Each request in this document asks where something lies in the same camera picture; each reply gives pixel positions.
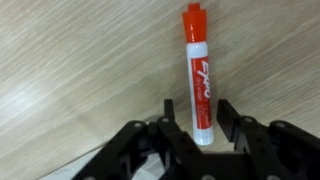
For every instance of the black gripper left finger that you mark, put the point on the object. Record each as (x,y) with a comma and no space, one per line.
(169,113)

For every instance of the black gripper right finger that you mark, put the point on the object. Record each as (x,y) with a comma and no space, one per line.
(227,118)

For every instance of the red white Expo marker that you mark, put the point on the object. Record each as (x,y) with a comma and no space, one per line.
(195,28)

